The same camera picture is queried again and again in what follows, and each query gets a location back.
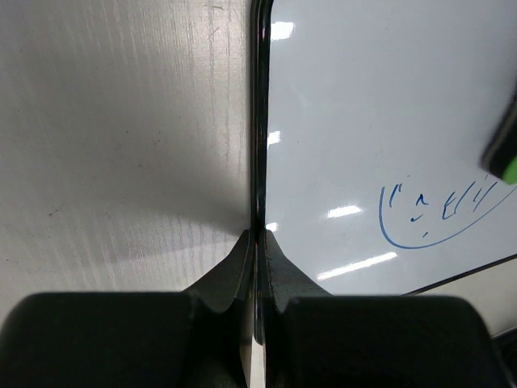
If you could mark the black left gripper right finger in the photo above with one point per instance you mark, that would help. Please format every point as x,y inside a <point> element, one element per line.
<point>314,339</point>

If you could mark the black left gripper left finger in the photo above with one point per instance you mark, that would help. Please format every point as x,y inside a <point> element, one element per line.
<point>199,337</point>

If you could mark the small black-framed whiteboard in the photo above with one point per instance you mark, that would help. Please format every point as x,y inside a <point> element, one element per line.
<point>370,120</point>

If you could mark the green bone-shaped eraser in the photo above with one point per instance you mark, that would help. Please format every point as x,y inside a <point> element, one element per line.
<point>499,157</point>

